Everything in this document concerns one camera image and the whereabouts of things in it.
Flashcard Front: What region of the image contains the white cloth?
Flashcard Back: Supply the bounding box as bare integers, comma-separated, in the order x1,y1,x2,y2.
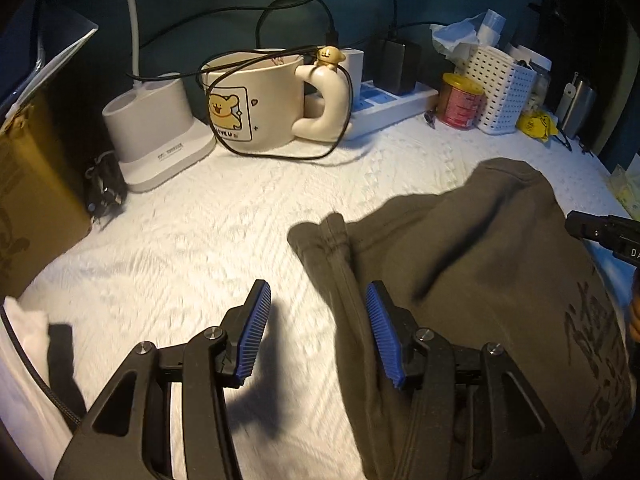
0,295,76,461

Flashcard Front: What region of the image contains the person's right hand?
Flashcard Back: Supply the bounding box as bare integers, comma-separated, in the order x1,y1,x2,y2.
629,280,640,341

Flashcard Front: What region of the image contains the yellow tissue pack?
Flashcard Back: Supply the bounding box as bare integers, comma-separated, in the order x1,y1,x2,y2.
607,152,640,211

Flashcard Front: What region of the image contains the white power strip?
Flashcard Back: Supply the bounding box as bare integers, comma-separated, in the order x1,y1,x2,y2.
345,80,441,141

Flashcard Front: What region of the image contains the black usb cable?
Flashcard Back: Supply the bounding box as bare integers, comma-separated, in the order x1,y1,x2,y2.
197,0,356,163

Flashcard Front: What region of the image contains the steel thermos bottle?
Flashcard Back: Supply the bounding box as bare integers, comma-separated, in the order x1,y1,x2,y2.
555,72,598,141

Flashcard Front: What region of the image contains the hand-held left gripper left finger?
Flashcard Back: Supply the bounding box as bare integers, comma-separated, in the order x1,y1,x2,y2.
54,280,272,480

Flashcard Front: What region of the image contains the white textured tablecloth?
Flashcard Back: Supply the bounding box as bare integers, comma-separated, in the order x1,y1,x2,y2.
15,110,640,480

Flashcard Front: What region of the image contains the cream bear mug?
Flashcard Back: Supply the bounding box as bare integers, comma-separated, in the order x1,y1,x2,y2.
200,46,351,157

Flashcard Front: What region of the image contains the black braided cable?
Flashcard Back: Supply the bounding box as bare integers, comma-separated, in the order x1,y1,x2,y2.
0,302,83,431

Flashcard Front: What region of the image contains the olive brown printed t-shirt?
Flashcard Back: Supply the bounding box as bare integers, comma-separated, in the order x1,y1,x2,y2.
287,157,638,480

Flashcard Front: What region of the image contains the cardboard box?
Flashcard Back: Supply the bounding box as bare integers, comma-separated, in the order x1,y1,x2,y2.
0,92,93,301

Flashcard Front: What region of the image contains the black charger cable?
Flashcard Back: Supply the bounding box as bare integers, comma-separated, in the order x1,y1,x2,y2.
132,0,451,81

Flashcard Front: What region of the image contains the black charger adapter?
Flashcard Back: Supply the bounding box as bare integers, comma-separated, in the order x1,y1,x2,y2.
370,37,422,96

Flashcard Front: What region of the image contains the black clip bundle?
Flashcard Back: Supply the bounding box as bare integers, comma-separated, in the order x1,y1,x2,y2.
84,150,128,226

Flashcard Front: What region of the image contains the yellow packet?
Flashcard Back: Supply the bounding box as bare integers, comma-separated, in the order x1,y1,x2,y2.
516,110,560,142

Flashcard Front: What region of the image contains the crumpled white tissue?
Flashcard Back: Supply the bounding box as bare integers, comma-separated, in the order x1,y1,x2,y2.
432,17,483,56

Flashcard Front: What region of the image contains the white perforated plastic basket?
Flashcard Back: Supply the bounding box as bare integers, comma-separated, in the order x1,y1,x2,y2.
457,45,538,136

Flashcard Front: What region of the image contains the red can yellow lid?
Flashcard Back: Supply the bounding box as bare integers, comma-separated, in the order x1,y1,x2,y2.
436,72,488,132

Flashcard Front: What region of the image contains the tablet computer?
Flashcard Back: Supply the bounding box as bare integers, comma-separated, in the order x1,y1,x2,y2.
0,10,99,121

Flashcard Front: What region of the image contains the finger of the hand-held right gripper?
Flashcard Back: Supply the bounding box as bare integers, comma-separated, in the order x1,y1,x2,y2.
565,210,608,246

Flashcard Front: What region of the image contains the white charger adapter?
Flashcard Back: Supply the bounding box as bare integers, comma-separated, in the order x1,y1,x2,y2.
340,49,365,101

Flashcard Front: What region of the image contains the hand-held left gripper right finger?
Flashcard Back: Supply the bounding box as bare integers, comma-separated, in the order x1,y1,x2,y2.
365,281,583,480

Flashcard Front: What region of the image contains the white desk lamp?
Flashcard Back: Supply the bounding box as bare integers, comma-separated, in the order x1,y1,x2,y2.
102,0,217,193

